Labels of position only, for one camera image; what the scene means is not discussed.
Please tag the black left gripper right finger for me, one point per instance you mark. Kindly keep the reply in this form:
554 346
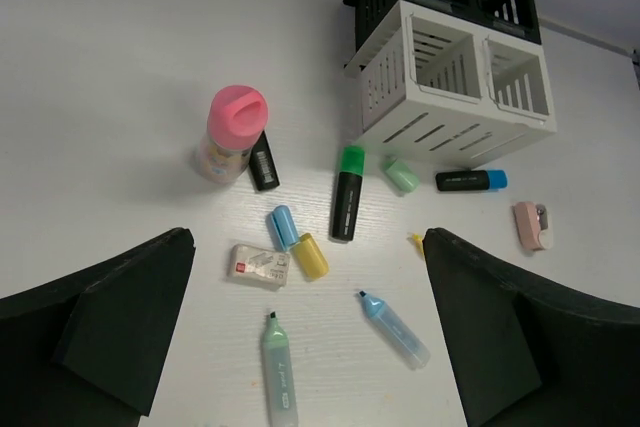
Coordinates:
527 351

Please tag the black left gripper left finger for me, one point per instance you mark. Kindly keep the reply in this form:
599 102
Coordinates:
88 349

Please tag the black blue capped highlighter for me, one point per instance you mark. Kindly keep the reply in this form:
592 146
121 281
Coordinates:
471 180

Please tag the white eraser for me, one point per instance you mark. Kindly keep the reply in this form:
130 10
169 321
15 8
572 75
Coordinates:
259 267

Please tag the blue marker cap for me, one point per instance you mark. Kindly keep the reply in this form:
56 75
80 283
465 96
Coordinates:
284 228

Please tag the black green capped highlighter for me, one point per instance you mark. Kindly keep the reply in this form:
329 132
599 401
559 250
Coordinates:
347 193

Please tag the black orange capped highlighter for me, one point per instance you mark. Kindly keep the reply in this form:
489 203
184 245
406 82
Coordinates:
262 165

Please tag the pink capped glue bottle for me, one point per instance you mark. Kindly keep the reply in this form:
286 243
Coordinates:
237 117

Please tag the blue pastel highlighter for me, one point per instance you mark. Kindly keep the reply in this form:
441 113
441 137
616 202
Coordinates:
388 323

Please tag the yellow pastel highlighter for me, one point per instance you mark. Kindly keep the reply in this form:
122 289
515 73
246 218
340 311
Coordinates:
417 241

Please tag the green pastel highlighter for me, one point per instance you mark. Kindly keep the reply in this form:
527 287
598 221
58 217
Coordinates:
278 375

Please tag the green marker cap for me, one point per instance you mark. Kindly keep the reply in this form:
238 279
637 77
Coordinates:
400 175

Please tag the yellow marker cap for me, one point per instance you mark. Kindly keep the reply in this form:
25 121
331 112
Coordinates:
310 258

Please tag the white slatted organizer box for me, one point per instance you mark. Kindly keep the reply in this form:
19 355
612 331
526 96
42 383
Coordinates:
442 90

